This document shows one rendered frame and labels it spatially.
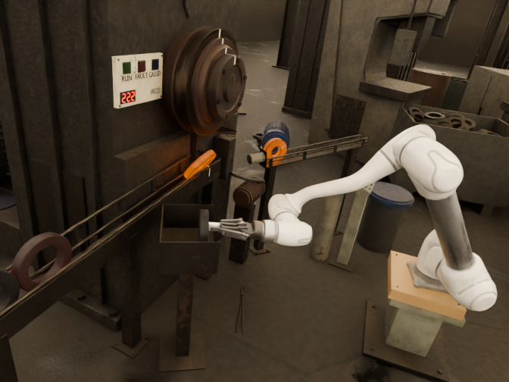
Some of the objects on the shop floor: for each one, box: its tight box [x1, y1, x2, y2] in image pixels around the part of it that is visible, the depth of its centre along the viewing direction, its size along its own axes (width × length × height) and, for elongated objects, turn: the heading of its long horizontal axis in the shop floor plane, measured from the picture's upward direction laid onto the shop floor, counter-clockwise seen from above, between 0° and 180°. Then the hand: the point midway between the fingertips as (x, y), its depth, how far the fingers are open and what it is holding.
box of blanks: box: [389, 105, 509, 217], centre depth 366 cm, size 103×83×77 cm
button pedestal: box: [328, 182, 375, 272], centre depth 239 cm, size 16×24×62 cm, turn 141°
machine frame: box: [0, 0, 241, 331], centre depth 194 cm, size 73×108×176 cm
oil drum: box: [408, 68, 451, 108], centre depth 587 cm, size 59×59×89 cm
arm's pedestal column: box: [363, 300, 450, 382], centre depth 190 cm, size 40×40×31 cm
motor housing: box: [229, 177, 266, 265], centre depth 231 cm, size 13×22×54 cm, turn 141°
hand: (210, 226), depth 144 cm, fingers closed
